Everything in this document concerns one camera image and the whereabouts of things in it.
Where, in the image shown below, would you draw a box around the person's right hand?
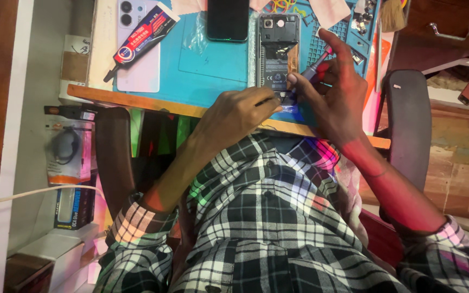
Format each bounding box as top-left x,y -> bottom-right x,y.
287,28 -> 370,152

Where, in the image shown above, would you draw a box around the person's left hand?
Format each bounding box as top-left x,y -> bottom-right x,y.
192,86 -> 283,154

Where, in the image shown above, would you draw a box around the black tweezers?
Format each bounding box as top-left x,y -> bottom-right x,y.
254,94 -> 290,107

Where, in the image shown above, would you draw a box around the grey precision screwdriver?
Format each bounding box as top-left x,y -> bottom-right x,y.
289,46 -> 334,98

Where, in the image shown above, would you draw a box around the clear phone case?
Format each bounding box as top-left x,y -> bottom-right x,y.
248,11 -> 259,88

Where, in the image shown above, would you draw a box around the opened smartphone without back cover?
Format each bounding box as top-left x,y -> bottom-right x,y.
258,13 -> 302,114

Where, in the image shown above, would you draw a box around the blue repair mat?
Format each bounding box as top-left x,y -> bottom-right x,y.
112,0 -> 382,127

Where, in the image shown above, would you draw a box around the black smartphone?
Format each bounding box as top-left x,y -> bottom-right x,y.
207,0 -> 250,42

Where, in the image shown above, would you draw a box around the clear plastic film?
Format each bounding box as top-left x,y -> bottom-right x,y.
185,12 -> 211,54

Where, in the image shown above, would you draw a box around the pile of coloured rubber bands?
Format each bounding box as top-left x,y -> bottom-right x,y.
262,0 -> 307,16

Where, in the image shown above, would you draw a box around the pink paper sheet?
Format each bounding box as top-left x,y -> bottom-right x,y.
171,0 -> 208,15
308,0 -> 351,30

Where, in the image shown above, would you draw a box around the orange plastic sheet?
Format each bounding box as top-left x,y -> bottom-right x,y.
366,32 -> 393,111

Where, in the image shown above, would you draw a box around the pile of small metal parts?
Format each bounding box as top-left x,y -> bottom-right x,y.
350,0 -> 378,36

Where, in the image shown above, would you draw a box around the lilac smartphone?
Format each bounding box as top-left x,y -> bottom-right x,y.
116,0 -> 161,93

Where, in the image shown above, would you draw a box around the black red glue tube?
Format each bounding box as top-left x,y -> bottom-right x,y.
103,2 -> 180,83

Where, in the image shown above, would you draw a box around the black chair armrest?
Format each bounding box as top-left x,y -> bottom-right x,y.
375,69 -> 433,193

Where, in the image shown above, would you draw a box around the wooden bristle brush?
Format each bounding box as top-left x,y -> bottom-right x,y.
380,0 -> 407,33

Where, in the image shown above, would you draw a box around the brown wooden drawer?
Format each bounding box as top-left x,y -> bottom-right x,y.
388,0 -> 469,73

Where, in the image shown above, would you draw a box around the white cardboard box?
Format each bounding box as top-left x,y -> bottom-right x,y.
58,34 -> 93,105

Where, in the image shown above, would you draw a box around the white shelf with phone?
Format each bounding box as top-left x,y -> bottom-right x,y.
421,48 -> 469,109

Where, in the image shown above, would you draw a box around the black blue remover box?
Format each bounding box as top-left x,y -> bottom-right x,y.
54,176 -> 97,231

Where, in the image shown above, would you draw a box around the white carton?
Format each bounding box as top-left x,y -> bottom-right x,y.
16,223 -> 101,293

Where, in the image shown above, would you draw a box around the brown box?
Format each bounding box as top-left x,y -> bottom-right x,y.
4,254 -> 55,293

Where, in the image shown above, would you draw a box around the metal drawer handle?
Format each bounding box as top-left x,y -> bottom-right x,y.
429,22 -> 469,42

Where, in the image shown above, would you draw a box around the clear packet with black cable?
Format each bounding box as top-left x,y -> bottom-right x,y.
43,105 -> 97,186

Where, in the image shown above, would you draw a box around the white cable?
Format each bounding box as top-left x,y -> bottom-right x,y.
0,184 -> 106,205

